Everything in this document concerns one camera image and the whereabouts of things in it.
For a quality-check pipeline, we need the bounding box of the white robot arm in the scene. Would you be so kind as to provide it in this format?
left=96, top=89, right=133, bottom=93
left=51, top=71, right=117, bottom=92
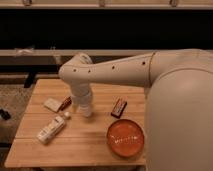
left=59, top=49, right=213, bottom=171

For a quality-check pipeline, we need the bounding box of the orange ceramic bowl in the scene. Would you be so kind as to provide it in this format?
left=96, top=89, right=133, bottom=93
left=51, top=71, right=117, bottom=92
left=106, top=119, right=145, bottom=158

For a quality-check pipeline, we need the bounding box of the dark snack bar packet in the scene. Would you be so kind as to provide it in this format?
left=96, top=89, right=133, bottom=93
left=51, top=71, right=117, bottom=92
left=111, top=98, right=127, bottom=118

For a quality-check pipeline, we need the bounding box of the clear plastic cup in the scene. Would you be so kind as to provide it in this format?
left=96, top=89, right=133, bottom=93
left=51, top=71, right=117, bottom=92
left=79, top=105, right=92, bottom=117

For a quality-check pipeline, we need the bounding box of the beige sponge block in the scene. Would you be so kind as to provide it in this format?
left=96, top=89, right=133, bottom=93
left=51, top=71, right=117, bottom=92
left=44, top=98, right=62, bottom=112

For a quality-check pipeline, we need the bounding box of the white plastic bottle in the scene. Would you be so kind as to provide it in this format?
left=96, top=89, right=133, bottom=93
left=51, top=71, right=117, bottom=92
left=37, top=112, right=71, bottom=144

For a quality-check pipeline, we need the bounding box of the black object on floor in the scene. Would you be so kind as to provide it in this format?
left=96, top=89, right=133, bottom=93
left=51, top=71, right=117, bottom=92
left=0, top=109, right=11, bottom=120

